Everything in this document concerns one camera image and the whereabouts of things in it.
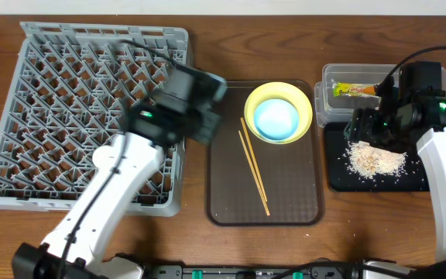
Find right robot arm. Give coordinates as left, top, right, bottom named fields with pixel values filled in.
left=345, top=61, right=446, bottom=278

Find black rectangular tray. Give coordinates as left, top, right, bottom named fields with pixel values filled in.
left=324, top=122, right=429, bottom=192

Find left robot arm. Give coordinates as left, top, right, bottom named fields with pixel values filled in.
left=12, top=64, right=227, bottom=278

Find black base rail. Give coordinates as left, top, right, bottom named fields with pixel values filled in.
left=106, top=255, right=402, bottom=279

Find yellow round plate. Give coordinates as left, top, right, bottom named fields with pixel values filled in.
left=244, top=81, right=314, bottom=144

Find dark brown serving tray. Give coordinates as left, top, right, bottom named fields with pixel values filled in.
left=205, top=81, right=324, bottom=226

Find light blue small plate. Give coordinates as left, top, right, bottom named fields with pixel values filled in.
left=253, top=99, right=299, bottom=141

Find food scraps on plate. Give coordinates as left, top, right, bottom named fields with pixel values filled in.
left=344, top=142, right=407, bottom=179

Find clear plastic bin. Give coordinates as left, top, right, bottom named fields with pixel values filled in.
left=314, top=63, right=446, bottom=129

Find wooden chopstick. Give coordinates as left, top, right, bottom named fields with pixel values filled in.
left=240, top=117, right=268, bottom=202
left=238, top=131, right=270, bottom=216

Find grey plastic dish rack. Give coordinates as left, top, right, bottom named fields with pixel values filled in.
left=0, top=22, right=193, bottom=212

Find green orange snack wrapper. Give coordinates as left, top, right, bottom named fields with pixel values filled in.
left=332, top=82, right=377, bottom=97

